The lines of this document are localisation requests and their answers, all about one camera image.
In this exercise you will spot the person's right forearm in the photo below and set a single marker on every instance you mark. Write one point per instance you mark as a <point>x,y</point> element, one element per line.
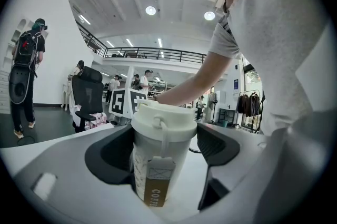
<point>194,83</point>

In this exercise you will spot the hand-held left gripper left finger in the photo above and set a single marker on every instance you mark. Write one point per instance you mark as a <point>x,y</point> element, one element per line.
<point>79,191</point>

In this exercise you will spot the white paper cup with lid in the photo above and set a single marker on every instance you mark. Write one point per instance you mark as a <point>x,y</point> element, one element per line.
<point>163,138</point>

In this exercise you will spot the round ceiling light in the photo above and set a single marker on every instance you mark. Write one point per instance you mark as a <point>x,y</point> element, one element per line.
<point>209,15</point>
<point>150,10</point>

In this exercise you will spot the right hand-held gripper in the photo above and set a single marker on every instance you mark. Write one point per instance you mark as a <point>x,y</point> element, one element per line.
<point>118,103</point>

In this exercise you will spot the person's beige shirt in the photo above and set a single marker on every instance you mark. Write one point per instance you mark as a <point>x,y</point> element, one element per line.
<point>276,33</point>

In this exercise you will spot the pink patterned garment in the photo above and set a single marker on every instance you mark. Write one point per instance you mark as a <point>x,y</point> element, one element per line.
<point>97,118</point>

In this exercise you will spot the blue wall poster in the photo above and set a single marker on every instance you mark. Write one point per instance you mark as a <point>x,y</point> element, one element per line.
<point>235,86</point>

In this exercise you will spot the clothes rack with jackets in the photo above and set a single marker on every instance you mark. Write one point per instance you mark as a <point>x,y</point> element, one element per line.
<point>247,104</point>

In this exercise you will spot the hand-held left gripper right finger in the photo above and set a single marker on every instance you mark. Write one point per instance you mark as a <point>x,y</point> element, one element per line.
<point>250,178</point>

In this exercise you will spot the black mesh highback chair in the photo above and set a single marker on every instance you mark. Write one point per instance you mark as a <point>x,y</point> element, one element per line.
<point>88,96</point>

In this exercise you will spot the black standing fan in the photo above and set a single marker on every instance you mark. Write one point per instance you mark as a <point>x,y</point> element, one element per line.
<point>212,101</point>

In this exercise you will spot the black balcony railing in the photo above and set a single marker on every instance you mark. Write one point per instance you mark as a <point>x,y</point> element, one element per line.
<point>105,52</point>

